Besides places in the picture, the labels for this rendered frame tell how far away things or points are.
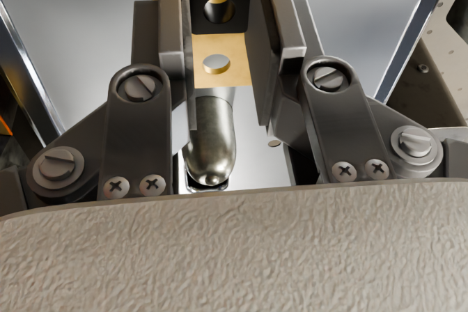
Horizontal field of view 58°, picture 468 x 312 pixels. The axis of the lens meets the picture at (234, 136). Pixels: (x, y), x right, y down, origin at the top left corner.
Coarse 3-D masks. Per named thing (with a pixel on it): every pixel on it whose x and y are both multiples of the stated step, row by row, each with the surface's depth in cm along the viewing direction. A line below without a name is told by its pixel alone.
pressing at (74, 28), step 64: (0, 0) 18; (64, 0) 18; (128, 0) 19; (320, 0) 20; (384, 0) 20; (0, 64) 21; (64, 64) 22; (128, 64) 22; (384, 64) 24; (64, 128) 26; (256, 128) 28; (192, 192) 34
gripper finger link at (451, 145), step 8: (448, 144) 9; (456, 144) 9; (464, 144) 9; (448, 152) 9; (456, 152) 9; (464, 152) 9; (448, 160) 9; (456, 160) 9; (464, 160) 9; (440, 168) 9; (448, 168) 8; (456, 168) 8; (464, 168) 8; (432, 176) 8; (440, 176) 8; (448, 176) 8; (456, 176) 8; (464, 176) 8
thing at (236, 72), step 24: (192, 0) 12; (216, 0) 13; (240, 0) 12; (192, 24) 12; (216, 24) 12; (240, 24) 12; (216, 48) 14; (240, 48) 14; (216, 72) 15; (240, 72) 15
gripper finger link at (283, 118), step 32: (256, 0) 11; (288, 0) 10; (256, 32) 11; (288, 32) 9; (256, 64) 11; (288, 64) 9; (256, 96) 12; (288, 96) 9; (288, 128) 10; (384, 128) 9; (416, 128) 8; (416, 160) 8
